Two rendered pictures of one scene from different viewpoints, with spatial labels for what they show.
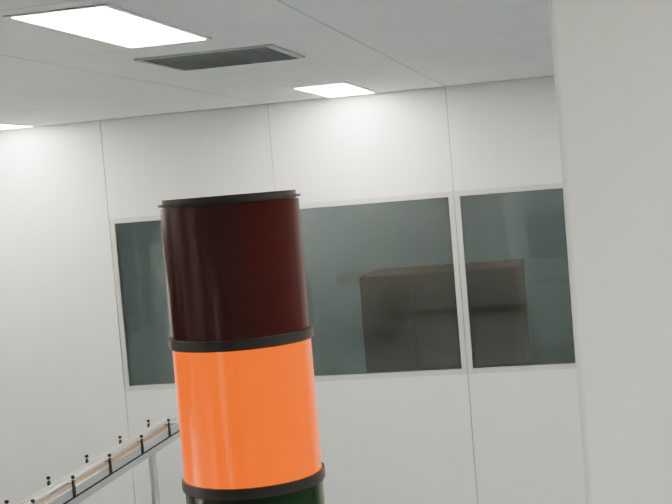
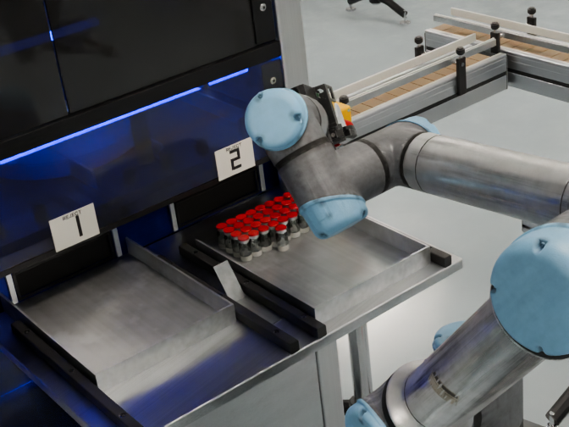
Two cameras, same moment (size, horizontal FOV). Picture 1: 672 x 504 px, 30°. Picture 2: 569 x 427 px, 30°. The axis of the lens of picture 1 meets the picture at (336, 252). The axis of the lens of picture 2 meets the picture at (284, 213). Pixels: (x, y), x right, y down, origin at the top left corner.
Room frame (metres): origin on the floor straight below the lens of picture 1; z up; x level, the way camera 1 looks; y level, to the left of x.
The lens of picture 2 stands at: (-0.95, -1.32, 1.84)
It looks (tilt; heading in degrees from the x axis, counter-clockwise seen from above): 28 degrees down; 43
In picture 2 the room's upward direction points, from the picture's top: 7 degrees counter-clockwise
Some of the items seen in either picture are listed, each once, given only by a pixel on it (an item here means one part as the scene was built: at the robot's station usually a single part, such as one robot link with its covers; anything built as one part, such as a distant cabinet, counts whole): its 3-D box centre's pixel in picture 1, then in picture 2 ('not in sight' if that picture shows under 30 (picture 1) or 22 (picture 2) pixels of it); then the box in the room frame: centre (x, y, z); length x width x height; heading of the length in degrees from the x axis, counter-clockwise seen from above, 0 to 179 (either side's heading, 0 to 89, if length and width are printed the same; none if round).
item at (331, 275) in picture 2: not in sight; (310, 251); (0.28, -0.24, 0.90); 0.34 x 0.26 x 0.04; 78
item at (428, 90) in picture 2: not in sight; (385, 97); (0.88, 0.01, 0.92); 0.69 x 0.16 x 0.16; 168
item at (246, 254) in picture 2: not in sight; (278, 231); (0.30, -0.15, 0.90); 0.18 x 0.02 x 0.05; 168
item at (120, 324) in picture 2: not in sight; (114, 307); (-0.03, -0.06, 0.90); 0.34 x 0.26 x 0.04; 78
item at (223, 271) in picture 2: not in sight; (246, 292); (0.10, -0.24, 0.91); 0.14 x 0.03 x 0.06; 79
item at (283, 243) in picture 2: not in sight; (282, 238); (0.28, -0.17, 0.90); 0.02 x 0.02 x 0.05
